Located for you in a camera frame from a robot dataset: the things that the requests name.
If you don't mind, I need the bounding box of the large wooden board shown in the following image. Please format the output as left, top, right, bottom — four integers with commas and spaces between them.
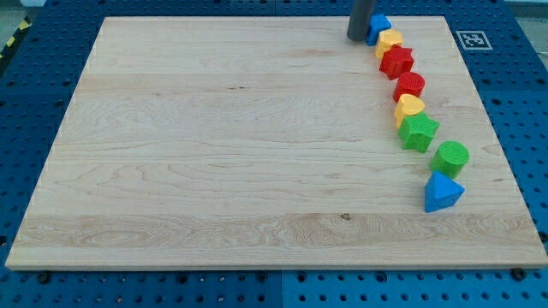
6, 16, 547, 271

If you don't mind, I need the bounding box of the yellow heart block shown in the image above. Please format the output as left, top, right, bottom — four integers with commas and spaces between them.
394, 93, 425, 128

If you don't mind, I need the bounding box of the green star block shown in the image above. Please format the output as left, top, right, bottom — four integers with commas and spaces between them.
398, 112, 440, 153

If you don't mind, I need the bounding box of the red star block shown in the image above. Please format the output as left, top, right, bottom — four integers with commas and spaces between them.
379, 45, 414, 80

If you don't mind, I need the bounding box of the red cylinder block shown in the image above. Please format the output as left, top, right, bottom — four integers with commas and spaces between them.
392, 72, 426, 103

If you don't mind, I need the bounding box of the yellow hexagon block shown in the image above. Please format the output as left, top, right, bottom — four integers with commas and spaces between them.
375, 29, 403, 59

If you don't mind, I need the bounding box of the blue block behind rod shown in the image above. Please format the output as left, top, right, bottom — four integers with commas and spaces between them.
365, 14, 392, 46

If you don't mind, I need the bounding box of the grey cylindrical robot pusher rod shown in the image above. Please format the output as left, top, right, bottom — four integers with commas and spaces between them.
347, 0, 376, 42

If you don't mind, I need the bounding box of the blue triangle block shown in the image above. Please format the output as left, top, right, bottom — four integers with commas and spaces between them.
424, 171, 465, 213

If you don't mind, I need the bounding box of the green cylinder block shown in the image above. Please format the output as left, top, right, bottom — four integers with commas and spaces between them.
429, 140, 470, 179

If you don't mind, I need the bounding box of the white fiducial marker tag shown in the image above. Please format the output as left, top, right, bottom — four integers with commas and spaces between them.
456, 30, 492, 50

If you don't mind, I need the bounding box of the black bolt bottom left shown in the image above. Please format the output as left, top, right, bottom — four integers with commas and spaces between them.
36, 271, 51, 284

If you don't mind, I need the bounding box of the black bolt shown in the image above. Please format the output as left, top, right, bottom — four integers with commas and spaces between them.
36, 271, 51, 284
511, 268, 527, 281

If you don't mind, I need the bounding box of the black bolt bottom right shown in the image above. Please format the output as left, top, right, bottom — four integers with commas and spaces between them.
511, 268, 527, 281

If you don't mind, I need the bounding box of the yellow black hazard tape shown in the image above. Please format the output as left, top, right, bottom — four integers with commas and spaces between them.
1, 15, 33, 60

